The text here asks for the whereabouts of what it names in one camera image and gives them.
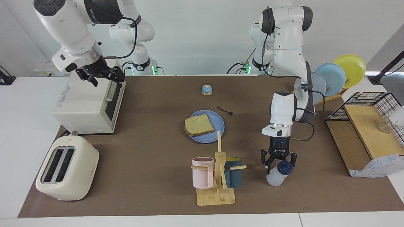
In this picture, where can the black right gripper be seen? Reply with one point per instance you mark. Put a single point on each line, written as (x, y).
(96, 67)

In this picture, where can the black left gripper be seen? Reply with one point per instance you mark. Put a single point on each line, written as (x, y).
(278, 147)

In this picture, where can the translucent squeeze bottle blue cap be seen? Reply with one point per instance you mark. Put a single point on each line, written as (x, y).
(276, 178)

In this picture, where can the small black spoon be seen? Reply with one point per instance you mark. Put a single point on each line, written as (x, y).
(231, 113)

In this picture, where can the slice of toast bread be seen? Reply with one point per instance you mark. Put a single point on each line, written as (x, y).
(199, 124)

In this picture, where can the periwinkle blue plate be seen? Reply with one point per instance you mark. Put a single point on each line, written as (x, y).
(217, 123)

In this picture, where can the wooden plate rack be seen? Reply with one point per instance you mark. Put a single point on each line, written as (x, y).
(331, 96)

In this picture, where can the grey plate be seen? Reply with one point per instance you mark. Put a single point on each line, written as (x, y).
(320, 86)

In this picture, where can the pale blue plate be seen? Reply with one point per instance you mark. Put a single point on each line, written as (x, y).
(334, 77)

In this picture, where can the yellow plate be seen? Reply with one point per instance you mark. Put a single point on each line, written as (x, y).
(353, 67)

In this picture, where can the white toaster oven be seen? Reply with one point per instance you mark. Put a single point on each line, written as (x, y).
(85, 101)

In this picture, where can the teal mug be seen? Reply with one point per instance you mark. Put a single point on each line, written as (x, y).
(235, 176)

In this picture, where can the wooden mug tree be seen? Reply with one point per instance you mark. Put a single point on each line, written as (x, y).
(217, 197)

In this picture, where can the brown table mat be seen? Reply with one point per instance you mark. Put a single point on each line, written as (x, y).
(142, 142)

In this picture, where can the pink mug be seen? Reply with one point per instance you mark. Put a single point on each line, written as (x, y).
(202, 176)

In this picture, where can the black clamp base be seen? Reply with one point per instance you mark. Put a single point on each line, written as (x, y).
(6, 80)

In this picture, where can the cream toaster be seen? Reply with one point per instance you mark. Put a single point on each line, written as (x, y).
(79, 170)

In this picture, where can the clear glass cup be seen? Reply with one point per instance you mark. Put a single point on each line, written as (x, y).
(386, 127)

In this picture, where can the white rounded object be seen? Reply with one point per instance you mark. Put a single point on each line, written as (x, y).
(398, 116)

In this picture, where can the white wall box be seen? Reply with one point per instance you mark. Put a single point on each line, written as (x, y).
(42, 70)

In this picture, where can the black camera stand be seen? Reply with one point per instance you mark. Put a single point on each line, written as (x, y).
(375, 78)

